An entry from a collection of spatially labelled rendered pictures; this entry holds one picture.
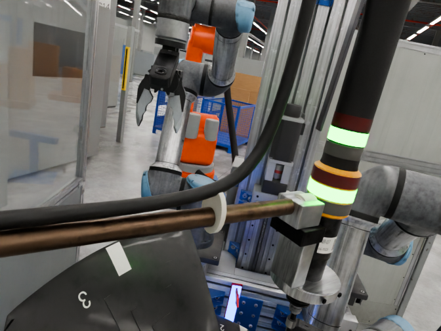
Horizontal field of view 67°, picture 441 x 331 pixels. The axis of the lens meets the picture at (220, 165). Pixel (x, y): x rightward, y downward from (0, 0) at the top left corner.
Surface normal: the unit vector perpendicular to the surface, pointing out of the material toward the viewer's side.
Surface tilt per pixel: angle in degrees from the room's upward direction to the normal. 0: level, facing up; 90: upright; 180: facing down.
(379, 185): 67
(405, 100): 90
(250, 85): 90
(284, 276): 90
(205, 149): 90
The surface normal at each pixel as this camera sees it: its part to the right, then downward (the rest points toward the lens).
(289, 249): -0.81, 0.01
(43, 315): 0.66, -0.28
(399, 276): 0.00, 0.29
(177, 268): 0.65, -0.47
